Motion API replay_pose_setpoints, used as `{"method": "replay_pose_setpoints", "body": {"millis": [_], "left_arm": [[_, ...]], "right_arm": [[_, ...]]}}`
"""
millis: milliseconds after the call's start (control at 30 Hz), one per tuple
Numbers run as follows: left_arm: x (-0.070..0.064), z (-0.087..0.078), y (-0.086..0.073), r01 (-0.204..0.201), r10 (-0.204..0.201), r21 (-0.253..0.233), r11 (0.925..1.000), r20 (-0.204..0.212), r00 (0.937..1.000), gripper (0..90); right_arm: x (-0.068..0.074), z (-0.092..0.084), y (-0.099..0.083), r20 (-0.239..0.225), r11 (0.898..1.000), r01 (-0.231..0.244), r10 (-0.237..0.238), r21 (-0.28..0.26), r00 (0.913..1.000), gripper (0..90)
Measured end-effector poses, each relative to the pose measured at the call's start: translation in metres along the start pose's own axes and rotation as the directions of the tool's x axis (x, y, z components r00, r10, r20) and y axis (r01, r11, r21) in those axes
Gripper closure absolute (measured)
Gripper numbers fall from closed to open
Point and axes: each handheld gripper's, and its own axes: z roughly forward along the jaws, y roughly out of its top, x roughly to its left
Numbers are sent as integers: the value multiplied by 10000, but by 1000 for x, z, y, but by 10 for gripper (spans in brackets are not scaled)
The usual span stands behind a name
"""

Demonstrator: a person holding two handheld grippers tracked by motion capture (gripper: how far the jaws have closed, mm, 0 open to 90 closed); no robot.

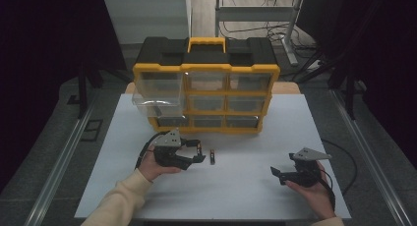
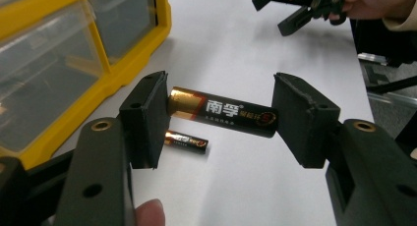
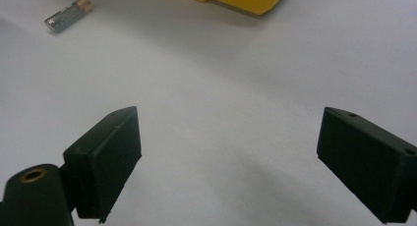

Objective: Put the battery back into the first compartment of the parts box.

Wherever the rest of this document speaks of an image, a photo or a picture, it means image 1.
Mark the aluminium rail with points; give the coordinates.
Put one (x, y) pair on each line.
(370, 167)
(59, 167)

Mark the black copper AA battery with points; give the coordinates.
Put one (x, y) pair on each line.
(198, 149)
(212, 157)

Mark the dark curtain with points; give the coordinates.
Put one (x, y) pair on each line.
(39, 72)
(387, 55)

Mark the person's left hand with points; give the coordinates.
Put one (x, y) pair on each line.
(150, 167)

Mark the grey metal desk frame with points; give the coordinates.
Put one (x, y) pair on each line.
(255, 13)

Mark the grid of clear organizer drawers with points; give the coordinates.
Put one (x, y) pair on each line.
(229, 103)

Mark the person's right hand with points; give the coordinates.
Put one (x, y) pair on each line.
(318, 196)

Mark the white cabinet panel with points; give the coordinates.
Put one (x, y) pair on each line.
(147, 18)

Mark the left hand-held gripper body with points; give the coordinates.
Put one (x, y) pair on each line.
(167, 150)

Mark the yellow black drawer organizer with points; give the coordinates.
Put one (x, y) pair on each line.
(209, 55)

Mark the black metal stand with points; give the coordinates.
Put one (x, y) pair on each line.
(350, 95)
(82, 88)

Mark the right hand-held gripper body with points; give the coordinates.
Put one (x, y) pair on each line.
(306, 173)

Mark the clear plastic drawer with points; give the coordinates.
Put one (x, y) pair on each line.
(159, 88)

